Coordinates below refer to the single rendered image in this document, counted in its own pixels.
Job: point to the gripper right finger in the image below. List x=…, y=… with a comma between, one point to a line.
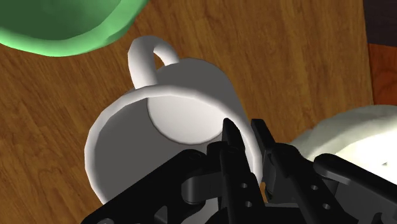
x=297, y=173

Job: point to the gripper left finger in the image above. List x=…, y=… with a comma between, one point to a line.
x=235, y=183

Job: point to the white mug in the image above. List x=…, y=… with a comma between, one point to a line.
x=130, y=145

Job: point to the white bowl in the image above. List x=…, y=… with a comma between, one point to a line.
x=356, y=136

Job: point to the green bowl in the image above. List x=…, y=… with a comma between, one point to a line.
x=62, y=24

